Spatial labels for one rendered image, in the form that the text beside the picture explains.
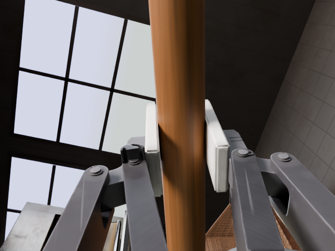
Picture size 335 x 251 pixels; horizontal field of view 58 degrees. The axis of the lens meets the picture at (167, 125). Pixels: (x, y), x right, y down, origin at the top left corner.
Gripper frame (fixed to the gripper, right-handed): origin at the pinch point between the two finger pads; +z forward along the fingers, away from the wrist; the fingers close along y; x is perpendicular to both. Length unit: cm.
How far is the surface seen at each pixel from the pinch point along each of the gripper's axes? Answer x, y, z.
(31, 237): -125, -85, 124
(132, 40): -39, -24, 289
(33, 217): -124, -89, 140
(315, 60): -61, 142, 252
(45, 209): -125, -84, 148
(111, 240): -138, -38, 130
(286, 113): -115, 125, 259
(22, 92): -84, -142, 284
